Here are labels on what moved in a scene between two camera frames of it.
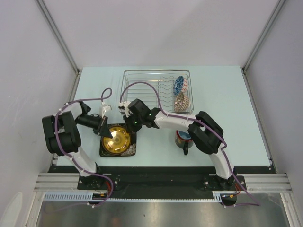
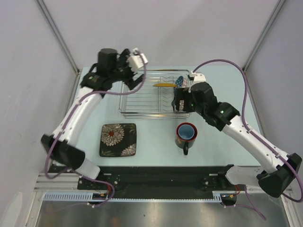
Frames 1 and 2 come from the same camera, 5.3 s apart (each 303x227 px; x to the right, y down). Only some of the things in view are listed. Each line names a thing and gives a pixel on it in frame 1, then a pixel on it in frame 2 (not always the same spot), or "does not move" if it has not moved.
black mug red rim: x=184 y=140 does not move
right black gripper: x=128 y=121 -> x=182 y=93
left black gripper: x=102 y=130 -> x=122 y=60
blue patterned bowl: x=178 y=85 does not move
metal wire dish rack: x=154 y=87 does not move
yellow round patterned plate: x=120 y=142 -> x=165 y=84
